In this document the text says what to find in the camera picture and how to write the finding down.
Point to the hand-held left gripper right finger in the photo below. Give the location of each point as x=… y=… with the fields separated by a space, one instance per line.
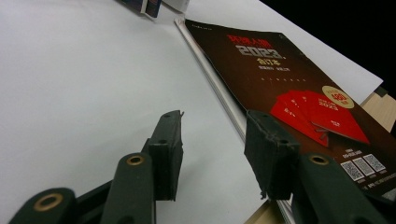
x=271 y=155

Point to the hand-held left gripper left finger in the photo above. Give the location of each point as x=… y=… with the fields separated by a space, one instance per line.
x=165 y=155

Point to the black magazine with red print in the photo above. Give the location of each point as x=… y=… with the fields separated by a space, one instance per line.
x=264 y=77

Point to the white table cover sheet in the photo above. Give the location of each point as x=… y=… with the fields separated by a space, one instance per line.
x=77 y=77

